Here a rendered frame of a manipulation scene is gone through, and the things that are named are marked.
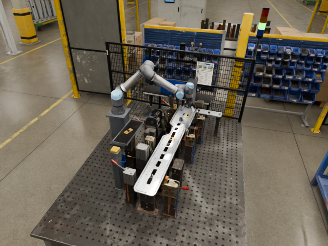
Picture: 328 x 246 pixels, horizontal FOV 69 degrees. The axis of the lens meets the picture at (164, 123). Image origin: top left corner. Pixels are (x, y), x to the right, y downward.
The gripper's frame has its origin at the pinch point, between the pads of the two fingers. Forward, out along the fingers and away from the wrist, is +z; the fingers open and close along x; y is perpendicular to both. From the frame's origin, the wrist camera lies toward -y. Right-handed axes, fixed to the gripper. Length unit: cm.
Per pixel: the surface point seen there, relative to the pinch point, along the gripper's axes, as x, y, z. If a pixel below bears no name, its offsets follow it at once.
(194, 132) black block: 13.2, 21.8, 9.5
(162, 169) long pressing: 1, 89, 5
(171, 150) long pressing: 1, 64, 5
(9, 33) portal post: -622, -321, 46
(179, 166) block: 14, 84, 2
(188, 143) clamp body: 12.1, 43.1, 9.5
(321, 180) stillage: 170, -37, 86
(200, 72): 0, -55, -26
